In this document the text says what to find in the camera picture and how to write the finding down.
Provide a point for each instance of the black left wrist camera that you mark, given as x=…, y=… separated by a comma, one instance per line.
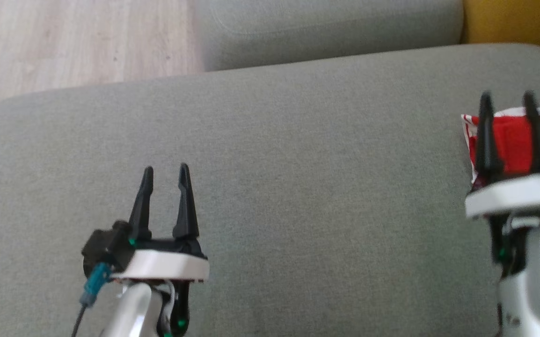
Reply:
x=106, y=245

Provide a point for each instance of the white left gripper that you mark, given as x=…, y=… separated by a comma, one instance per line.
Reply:
x=167, y=267

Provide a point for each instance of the wide yellow sofa back cushion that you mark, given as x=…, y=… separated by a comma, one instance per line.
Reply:
x=518, y=21

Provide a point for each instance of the long grey sofa seat cushion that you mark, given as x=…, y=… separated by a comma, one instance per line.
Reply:
x=326, y=32

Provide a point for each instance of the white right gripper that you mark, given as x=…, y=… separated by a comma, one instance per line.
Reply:
x=518, y=194

